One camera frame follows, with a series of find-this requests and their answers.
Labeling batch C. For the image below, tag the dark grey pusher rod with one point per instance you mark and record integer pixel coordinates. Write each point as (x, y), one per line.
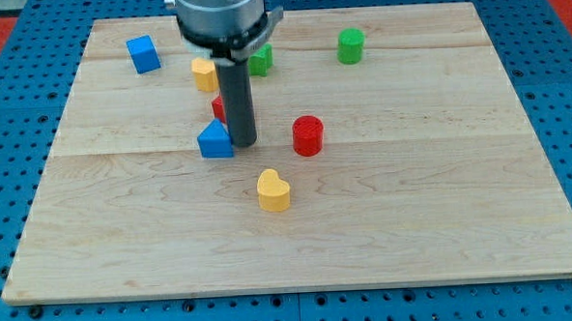
(235, 91)

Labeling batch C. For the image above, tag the blue triangle block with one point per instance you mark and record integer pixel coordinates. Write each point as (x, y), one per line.
(214, 141)

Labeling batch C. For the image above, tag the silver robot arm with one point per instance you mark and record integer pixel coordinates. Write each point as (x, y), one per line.
(229, 32)

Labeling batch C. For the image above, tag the green star block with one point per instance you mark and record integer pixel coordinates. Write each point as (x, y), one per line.
(261, 61)

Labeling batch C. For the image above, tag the red star block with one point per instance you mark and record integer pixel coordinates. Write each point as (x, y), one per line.
(219, 109)

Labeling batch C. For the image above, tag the yellow pentagon block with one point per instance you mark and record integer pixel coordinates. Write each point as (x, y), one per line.
(204, 74)

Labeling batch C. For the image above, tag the blue cube block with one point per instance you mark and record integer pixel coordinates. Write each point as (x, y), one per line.
(143, 54)

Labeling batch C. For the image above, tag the red cylinder block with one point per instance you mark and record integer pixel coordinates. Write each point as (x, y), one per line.
(308, 134)

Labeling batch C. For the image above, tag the green cylinder block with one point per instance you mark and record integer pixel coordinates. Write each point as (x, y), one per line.
(350, 46)

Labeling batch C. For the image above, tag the yellow heart block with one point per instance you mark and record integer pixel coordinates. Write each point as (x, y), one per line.
(273, 192)

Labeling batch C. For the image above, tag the wooden board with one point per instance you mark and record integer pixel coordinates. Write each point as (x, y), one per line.
(430, 171)

